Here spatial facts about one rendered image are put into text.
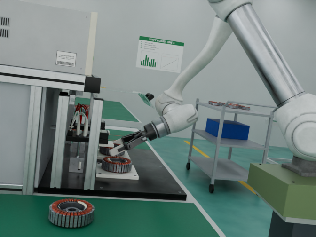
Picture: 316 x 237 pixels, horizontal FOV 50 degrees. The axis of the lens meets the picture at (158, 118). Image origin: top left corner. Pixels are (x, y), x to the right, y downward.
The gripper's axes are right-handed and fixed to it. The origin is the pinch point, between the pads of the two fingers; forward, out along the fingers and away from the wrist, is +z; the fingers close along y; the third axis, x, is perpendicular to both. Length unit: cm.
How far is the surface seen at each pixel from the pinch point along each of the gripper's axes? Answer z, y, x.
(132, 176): -3.3, -31.5, -4.4
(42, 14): 2, -32, 57
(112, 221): 6, -62, -3
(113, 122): -5, 133, -11
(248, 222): -77, 109, -137
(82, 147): 11.4, -3.8, 6.9
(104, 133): -0.3, -27.4, 13.1
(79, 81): -1, -46, 34
